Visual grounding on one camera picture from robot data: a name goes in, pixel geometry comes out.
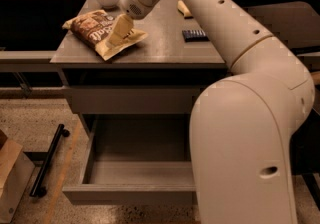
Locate open grey middle drawer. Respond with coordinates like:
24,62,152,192
63,114,196,205

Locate yellow sponge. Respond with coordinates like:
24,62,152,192
177,0,192,18

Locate brown chip bag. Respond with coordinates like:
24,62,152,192
63,9,148,61

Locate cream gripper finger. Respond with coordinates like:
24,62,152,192
106,14,133,48

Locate closed grey top drawer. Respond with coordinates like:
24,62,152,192
63,86,200,114

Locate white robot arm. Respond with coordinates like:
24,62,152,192
120,0,315,224

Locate dark blue snack bar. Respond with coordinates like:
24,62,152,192
182,30,208,42

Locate grey drawer cabinet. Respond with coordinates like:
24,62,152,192
51,0,227,132

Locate brown cardboard box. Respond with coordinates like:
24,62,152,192
0,130,34,224

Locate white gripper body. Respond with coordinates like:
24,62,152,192
119,0,153,20

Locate black office chair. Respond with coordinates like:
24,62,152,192
246,1,320,209

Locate black wheeled table leg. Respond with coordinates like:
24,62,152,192
27,124,70,198

